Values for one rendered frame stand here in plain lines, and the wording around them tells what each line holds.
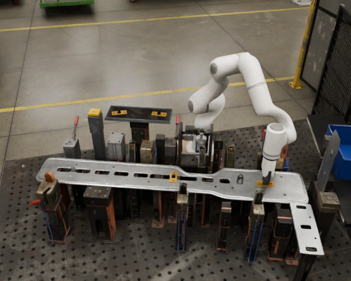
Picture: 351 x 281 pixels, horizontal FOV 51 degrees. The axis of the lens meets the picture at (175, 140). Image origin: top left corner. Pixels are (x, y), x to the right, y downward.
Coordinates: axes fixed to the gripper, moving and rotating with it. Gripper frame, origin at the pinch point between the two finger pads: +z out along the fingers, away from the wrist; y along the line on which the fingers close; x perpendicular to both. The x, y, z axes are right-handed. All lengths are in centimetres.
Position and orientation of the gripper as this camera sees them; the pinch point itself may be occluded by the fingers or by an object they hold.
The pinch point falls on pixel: (266, 179)
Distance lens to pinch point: 190.4
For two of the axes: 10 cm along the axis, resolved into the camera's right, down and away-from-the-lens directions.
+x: 10.0, 0.6, -0.7
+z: -0.1, 8.1, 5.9
